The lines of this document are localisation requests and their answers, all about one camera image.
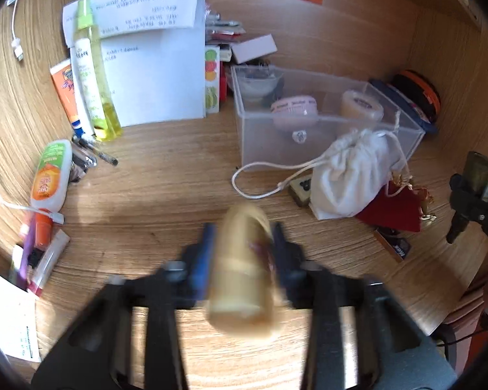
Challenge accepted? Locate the dark green spray bottle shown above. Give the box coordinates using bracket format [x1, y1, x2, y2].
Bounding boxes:
[445, 150, 488, 246]

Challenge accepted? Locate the red velvet gift pouch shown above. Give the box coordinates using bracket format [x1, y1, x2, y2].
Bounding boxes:
[355, 180, 430, 232]

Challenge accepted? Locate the white drawstring cloth pouch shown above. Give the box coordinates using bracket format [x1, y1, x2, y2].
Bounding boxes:
[231, 129, 412, 220]

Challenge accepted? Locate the cream yellow cosmetic tube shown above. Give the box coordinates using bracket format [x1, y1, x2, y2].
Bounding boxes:
[206, 202, 275, 339]

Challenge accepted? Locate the round beige lidded tub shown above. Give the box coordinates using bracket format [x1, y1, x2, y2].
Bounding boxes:
[340, 90, 384, 122]

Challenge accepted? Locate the pink round compact case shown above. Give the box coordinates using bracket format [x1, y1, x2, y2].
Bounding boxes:
[270, 95, 319, 130]

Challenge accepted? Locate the blue Max staples box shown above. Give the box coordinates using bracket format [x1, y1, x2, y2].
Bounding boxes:
[374, 227, 412, 262]

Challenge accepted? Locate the pink white tube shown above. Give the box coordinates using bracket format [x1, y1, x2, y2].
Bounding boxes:
[28, 230, 70, 298]

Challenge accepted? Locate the black orange round case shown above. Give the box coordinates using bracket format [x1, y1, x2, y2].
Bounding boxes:
[389, 69, 441, 124]

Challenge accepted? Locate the blue zip pouch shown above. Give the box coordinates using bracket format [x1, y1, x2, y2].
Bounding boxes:
[369, 78, 438, 135]

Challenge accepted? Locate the white orange lotion bottle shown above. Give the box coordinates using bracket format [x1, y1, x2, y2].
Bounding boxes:
[31, 139, 73, 212]

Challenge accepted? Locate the clear plastic storage bin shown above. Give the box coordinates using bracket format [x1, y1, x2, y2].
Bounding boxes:
[230, 65, 425, 165]

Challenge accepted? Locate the grey pen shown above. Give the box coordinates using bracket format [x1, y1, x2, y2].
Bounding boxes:
[72, 135, 119, 166]

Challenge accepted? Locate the yellow liquid spray bottle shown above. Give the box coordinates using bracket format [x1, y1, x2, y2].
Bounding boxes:
[74, 0, 122, 141]

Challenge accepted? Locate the small white cardboard box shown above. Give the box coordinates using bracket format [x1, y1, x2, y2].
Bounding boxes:
[231, 34, 278, 64]

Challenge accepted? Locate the orange white sunscreen tube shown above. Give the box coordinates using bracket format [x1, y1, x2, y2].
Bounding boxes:
[50, 58, 85, 137]

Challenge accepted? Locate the fruit print card box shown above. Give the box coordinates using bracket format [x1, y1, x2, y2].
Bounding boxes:
[204, 45, 220, 114]

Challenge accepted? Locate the stack of booklets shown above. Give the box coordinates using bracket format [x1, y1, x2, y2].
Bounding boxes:
[205, 7, 246, 62]

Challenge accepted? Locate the white charging cable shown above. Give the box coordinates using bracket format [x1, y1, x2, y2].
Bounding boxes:
[6, 0, 25, 63]

